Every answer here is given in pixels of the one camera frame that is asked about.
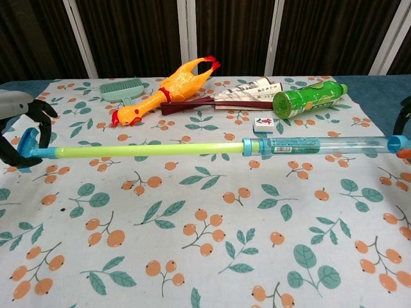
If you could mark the yellow rubber chicken toy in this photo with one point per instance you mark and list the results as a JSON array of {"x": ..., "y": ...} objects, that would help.
[{"x": 176, "y": 88}]

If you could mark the blue green water pump toy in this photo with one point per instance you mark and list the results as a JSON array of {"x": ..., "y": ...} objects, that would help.
[{"x": 160, "y": 150}]

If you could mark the dark folding screen, white frames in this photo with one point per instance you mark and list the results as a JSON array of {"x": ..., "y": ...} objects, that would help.
[{"x": 144, "y": 35}]

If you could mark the floral tablecloth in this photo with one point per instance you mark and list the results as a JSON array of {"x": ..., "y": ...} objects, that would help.
[{"x": 205, "y": 272}]

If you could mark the paper folding fan, dark ribs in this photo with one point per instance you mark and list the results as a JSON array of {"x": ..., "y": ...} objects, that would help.
[{"x": 244, "y": 94}]

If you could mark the green plastic bottle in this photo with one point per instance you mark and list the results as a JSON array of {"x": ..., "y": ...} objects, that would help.
[{"x": 305, "y": 99}]

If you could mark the black and grey left robot hand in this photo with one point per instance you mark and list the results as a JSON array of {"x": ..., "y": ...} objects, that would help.
[{"x": 13, "y": 102}]

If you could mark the white mahjong tile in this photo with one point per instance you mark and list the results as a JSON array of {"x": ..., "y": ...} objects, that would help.
[{"x": 264, "y": 125}]

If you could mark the green hand brush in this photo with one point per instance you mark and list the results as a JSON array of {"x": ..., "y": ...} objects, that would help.
[{"x": 122, "y": 90}]

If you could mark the black right hand, orange thumb tip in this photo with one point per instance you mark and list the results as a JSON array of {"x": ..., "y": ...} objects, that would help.
[{"x": 405, "y": 112}]

